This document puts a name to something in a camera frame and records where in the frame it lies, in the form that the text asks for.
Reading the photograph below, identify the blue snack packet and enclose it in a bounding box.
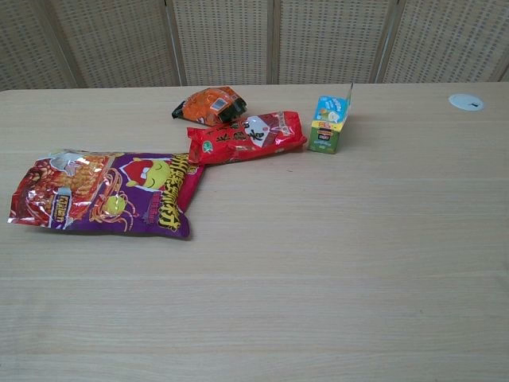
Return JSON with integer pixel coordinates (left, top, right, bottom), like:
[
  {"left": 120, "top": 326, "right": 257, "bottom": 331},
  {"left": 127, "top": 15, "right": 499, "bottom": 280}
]
[{"left": 308, "top": 82, "right": 354, "bottom": 154}]

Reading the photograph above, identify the red snack packet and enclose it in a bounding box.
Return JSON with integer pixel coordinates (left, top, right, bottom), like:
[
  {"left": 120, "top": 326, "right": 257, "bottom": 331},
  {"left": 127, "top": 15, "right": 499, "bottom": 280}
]
[{"left": 186, "top": 110, "right": 308, "bottom": 166}]

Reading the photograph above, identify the orange black snack packet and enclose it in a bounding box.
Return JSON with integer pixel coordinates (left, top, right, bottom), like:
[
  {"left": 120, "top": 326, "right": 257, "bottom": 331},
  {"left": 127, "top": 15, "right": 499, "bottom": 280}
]
[{"left": 171, "top": 85, "right": 247, "bottom": 127}]

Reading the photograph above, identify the large purple snack bag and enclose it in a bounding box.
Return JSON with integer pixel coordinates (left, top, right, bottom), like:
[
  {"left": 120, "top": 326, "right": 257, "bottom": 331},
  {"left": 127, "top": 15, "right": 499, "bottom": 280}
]
[{"left": 6, "top": 149, "right": 206, "bottom": 240}]

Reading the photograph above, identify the woven bamboo folding screen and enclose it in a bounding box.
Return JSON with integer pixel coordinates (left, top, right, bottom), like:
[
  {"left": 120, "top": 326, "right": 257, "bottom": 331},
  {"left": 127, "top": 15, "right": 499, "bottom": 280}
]
[{"left": 0, "top": 0, "right": 509, "bottom": 92}]

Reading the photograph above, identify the white round cable grommet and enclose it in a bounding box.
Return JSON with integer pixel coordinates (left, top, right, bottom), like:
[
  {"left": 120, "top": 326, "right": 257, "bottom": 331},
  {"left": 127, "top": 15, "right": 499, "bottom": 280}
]
[{"left": 448, "top": 93, "right": 487, "bottom": 111}]

